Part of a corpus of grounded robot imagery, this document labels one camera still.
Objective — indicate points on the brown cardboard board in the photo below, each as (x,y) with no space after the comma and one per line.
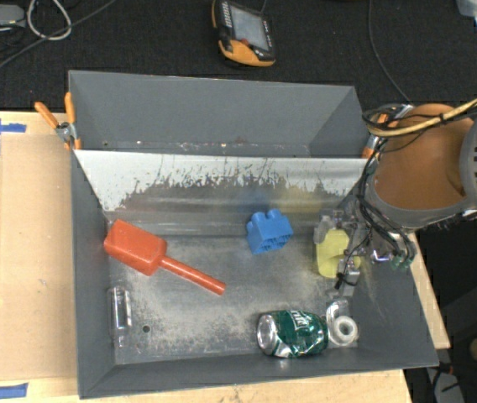
(33,246)

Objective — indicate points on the clear tape dispenser white roll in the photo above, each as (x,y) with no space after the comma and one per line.
(342,329)

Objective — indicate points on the yellow sponge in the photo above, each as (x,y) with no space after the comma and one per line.
(331,253)

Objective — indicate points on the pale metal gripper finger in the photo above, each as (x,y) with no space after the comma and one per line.
(351,272)
(322,228)

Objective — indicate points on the grey metal bin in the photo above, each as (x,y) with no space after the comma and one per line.
(221,292)

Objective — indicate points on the blue toy building block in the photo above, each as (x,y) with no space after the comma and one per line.
(268,233)

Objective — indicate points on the crushed green drink can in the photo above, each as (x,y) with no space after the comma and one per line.
(295,334)

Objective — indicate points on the red-orange plastic scoop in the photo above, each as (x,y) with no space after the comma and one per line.
(135,246)

